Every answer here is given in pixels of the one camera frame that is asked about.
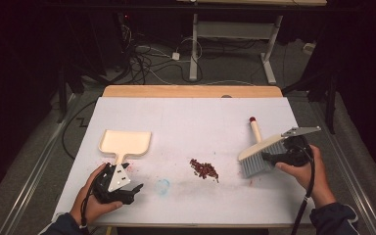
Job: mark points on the grey round table grommet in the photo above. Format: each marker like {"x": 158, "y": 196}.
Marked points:
{"x": 226, "y": 96}

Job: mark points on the person's left hand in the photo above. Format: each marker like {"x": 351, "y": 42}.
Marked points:
{"x": 89, "y": 207}

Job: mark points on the pile of red beans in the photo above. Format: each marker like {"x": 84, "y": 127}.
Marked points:
{"x": 204, "y": 169}

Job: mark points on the white-legged desk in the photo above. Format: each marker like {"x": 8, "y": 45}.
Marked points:
{"x": 194, "y": 49}

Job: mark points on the white power adapter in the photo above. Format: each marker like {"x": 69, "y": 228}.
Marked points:
{"x": 176, "y": 56}

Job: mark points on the cream dustpan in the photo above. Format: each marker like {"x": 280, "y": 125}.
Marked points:
{"x": 124, "y": 142}

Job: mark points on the metal floor rail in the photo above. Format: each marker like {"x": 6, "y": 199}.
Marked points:
{"x": 349, "y": 182}
{"x": 29, "y": 182}

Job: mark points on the cream hand brush grey bristles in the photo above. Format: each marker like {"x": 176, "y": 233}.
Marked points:
{"x": 258, "y": 148}

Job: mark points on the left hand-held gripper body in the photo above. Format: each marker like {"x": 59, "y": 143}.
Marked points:
{"x": 118, "y": 178}

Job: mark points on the white floor box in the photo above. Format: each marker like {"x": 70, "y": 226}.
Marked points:
{"x": 309, "y": 48}

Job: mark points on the person's right hand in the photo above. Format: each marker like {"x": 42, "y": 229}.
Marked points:
{"x": 316, "y": 179}

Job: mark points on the white table cover sheet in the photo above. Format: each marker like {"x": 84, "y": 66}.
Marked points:
{"x": 192, "y": 117}

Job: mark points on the wooden table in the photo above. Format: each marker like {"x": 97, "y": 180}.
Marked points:
{"x": 192, "y": 91}

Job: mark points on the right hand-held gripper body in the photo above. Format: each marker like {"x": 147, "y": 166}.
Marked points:
{"x": 298, "y": 150}

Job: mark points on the black stand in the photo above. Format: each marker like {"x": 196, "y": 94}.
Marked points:
{"x": 331, "y": 104}
{"x": 62, "y": 98}

